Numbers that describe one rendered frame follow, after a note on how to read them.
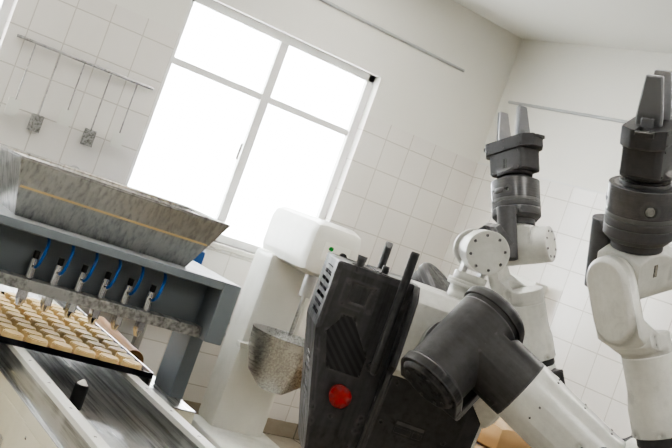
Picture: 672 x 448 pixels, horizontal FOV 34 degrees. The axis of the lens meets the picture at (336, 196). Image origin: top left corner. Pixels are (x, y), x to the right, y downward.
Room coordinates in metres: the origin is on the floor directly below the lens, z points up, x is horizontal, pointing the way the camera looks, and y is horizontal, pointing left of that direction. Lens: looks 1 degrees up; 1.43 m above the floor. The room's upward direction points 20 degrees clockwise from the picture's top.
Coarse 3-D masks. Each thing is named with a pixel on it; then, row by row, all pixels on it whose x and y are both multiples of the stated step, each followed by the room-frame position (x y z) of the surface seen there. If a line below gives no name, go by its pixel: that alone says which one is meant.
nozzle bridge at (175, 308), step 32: (0, 224) 2.62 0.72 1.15; (32, 224) 2.57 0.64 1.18; (0, 256) 2.63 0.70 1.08; (32, 256) 2.67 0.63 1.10; (64, 256) 2.71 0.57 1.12; (128, 256) 2.70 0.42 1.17; (32, 288) 2.63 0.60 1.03; (64, 288) 2.69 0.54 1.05; (96, 288) 2.76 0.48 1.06; (192, 288) 2.88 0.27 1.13; (224, 288) 2.83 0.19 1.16; (160, 320) 2.80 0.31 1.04; (192, 320) 2.90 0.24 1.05; (224, 320) 2.85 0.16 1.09; (192, 352) 2.94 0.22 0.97; (160, 384) 2.99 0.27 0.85
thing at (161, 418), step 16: (96, 368) 2.89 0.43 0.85; (112, 384) 2.77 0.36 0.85; (128, 384) 2.69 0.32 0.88; (144, 384) 2.67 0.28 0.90; (128, 400) 2.67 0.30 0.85; (144, 400) 2.59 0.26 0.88; (160, 400) 2.56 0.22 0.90; (144, 416) 2.57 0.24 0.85; (160, 416) 2.50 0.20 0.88; (176, 416) 2.46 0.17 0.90; (160, 432) 2.47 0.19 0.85; (176, 432) 2.41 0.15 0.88; (192, 432) 2.36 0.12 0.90
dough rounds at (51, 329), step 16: (0, 304) 2.92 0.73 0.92; (32, 304) 3.09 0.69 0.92; (0, 320) 2.70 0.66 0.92; (16, 320) 2.77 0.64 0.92; (32, 320) 2.85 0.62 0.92; (48, 320) 2.94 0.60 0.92; (64, 320) 3.02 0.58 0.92; (80, 320) 3.10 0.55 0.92; (16, 336) 2.60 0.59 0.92; (32, 336) 2.64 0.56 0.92; (48, 336) 2.71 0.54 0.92; (64, 336) 2.80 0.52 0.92; (80, 336) 2.88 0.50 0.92; (96, 336) 2.95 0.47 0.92; (80, 352) 2.69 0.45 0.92; (96, 352) 2.77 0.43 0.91; (112, 352) 2.85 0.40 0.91
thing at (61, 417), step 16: (0, 352) 2.64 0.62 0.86; (16, 352) 2.54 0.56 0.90; (16, 368) 2.51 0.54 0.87; (32, 368) 2.42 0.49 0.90; (16, 384) 2.47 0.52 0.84; (32, 384) 2.39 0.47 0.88; (48, 384) 2.33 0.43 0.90; (32, 400) 2.36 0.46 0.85; (48, 400) 2.28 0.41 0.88; (64, 400) 2.25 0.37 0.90; (48, 416) 2.25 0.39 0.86; (64, 416) 2.18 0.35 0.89; (80, 416) 2.17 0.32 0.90; (64, 432) 2.16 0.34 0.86; (80, 432) 2.09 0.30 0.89; (96, 432) 2.09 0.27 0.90
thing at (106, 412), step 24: (0, 384) 2.54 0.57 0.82; (0, 408) 2.48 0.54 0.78; (24, 408) 2.36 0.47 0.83; (96, 408) 2.53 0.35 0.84; (120, 408) 2.61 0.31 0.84; (0, 432) 2.43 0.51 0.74; (24, 432) 2.31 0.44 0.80; (48, 432) 2.21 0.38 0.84; (120, 432) 2.40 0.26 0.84; (144, 432) 2.47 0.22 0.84
